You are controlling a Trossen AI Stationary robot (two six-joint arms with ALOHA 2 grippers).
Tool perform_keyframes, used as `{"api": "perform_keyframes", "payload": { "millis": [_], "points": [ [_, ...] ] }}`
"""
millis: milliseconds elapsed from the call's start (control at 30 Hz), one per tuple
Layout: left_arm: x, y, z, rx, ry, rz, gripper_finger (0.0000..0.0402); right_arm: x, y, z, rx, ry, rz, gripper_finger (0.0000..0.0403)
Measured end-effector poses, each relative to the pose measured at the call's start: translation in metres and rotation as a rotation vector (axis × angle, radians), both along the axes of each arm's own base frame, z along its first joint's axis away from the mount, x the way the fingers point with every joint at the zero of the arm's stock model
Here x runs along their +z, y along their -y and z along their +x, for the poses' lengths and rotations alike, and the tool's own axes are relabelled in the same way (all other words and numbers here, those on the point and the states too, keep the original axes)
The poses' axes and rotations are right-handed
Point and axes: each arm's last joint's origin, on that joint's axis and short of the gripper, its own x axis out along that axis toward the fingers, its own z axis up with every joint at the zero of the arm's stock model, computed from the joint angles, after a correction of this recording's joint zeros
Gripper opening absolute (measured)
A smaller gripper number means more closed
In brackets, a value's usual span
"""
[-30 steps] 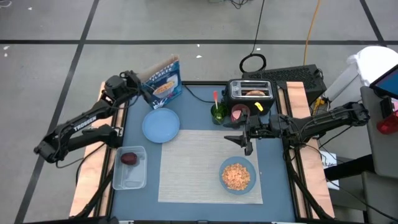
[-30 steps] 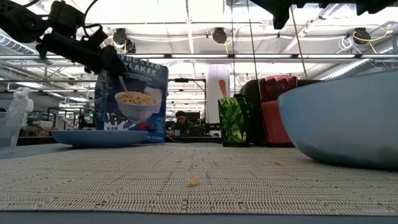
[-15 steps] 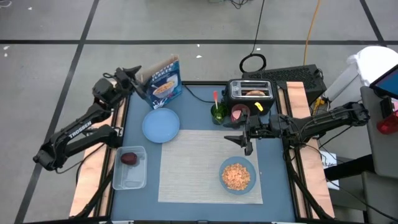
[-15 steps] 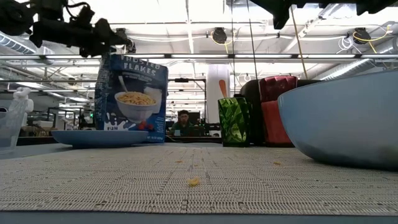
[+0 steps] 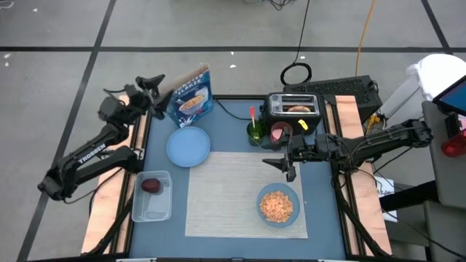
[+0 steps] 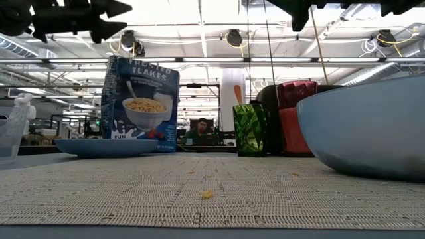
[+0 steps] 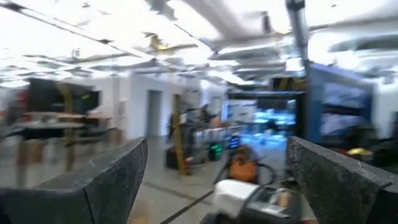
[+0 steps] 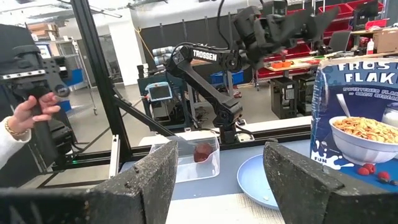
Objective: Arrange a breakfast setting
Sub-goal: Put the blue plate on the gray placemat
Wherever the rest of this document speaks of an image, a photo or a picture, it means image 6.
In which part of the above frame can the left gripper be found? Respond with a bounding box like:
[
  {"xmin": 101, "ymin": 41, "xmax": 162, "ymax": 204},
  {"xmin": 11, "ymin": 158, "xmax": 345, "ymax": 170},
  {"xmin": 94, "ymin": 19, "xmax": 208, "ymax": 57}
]
[{"xmin": 31, "ymin": 0, "xmax": 133, "ymax": 44}]

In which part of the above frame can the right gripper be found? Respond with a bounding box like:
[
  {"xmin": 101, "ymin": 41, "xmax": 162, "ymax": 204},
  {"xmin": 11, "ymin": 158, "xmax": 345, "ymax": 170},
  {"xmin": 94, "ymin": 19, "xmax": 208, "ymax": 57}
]
[{"xmin": 265, "ymin": 0, "xmax": 425, "ymax": 33}]

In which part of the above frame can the blue frosted flakes cereal box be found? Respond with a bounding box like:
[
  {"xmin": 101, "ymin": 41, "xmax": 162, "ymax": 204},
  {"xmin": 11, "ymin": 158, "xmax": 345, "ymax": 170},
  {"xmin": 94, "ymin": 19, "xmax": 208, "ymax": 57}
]
[{"xmin": 100, "ymin": 55, "xmax": 181, "ymax": 153}]

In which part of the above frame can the orange handled utensil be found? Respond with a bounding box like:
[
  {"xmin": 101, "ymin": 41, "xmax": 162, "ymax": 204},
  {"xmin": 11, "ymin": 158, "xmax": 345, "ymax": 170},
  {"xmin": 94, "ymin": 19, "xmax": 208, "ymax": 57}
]
[{"xmin": 233, "ymin": 84, "xmax": 245, "ymax": 106}]

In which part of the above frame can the blue plate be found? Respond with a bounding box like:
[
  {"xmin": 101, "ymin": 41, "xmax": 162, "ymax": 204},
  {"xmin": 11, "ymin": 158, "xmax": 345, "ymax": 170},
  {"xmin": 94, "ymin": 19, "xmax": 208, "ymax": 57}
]
[{"xmin": 54, "ymin": 138, "xmax": 159, "ymax": 159}]

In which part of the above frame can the long overhead light bar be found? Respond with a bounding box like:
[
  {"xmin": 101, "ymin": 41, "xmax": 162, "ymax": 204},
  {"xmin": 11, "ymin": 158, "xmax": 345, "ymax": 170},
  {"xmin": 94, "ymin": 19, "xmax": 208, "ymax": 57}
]
[{"xmin": 0, "ymin": 56, "xmax": 425, "ymax": 64}]

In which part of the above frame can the white column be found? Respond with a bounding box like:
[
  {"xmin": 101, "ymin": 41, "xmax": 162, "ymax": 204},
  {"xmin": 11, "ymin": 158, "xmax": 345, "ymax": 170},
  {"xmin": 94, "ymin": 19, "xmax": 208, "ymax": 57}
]
[{"xmin": 220, "ymin": 68, "xmax": 246, "ymax": 147}]

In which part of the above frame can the red faceted cup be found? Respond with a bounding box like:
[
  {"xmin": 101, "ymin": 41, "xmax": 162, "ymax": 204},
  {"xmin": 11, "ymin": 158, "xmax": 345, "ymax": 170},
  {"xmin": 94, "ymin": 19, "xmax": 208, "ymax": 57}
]
[{"xmin": 276, "ymin": 80, "xmax": 319, "ymax": 158}]

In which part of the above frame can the green faceted cup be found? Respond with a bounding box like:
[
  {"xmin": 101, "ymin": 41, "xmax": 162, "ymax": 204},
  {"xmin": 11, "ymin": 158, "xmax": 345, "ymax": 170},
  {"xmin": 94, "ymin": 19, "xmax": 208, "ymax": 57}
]
[{"xmin": 232, "ymin": 103, "xmax": 268, "ymax": 158}]

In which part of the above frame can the blue bowl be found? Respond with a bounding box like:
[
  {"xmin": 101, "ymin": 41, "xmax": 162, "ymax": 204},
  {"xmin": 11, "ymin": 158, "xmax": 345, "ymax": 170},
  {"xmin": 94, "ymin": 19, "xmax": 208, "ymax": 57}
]
[{"xmin": 296, "ymin": 73, "xmax": 425, "ymax": 183}]

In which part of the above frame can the person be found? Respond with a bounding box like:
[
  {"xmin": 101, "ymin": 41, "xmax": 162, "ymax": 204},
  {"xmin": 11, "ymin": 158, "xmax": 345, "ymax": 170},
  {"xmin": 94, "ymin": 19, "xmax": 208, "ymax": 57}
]
[{"xmin": 181, "ymin": 118, "xmax": 216, "ymax": 146}]

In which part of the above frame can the clear plastic container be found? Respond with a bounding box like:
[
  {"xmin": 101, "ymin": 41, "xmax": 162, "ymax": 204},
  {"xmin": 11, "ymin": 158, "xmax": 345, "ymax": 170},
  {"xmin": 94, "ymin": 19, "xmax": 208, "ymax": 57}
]
[{"xmin": 0, "ymin": 106, "xmax": 34, "ymax": 165}]

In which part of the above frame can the beige woven placemat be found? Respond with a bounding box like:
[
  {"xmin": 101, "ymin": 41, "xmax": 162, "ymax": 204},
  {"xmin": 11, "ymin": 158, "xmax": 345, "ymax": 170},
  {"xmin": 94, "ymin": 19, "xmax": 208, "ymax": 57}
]
[{"xmin": 0, "ymin": 155, "xmax": 425, "ymax": 230}]

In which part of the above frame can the black ceiling cable reel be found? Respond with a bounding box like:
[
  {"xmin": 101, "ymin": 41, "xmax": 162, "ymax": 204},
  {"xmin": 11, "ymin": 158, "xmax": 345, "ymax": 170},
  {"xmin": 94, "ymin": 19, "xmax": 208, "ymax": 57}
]
[
  {"xmin": 377, "ymin": 29, "xmax": 396, "ymax": 48},
  {"xmin": 120, "ymin": 29, "xmax": 146, "ymax": 57},
  {"xmin": 227, "ymin": 29, "xmax": 243, "ymax": 47}
]

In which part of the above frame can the yellow cable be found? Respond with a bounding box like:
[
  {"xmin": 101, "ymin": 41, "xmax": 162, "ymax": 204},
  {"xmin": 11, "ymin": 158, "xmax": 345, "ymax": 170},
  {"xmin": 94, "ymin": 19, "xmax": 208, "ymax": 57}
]
[{"xmin": 309, "ymin": 6, "xmax": 330, "ymax": 84}]

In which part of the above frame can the long black cable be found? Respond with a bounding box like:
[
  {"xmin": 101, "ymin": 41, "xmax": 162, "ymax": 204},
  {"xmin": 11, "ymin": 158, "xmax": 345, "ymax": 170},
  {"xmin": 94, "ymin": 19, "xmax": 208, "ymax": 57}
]
[{"xmin": 263, "ymin": 0, "xmax": 277, "ymax": 86}]

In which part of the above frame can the black background frame stand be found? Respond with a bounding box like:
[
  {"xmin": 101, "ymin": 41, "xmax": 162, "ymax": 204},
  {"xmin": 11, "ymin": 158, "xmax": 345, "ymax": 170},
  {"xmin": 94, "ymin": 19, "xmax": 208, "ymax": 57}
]
[{"xmin": 179, "ymin": 82, "xmax": 221, "ymax": 127}]

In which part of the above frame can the black table frame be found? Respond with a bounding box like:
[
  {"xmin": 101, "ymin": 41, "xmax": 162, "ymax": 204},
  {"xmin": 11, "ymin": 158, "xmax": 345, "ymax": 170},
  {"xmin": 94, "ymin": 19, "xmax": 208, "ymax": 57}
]
[{"xmin": 18, "ymin": 145, "xmax": 238, "ymax": 156}]

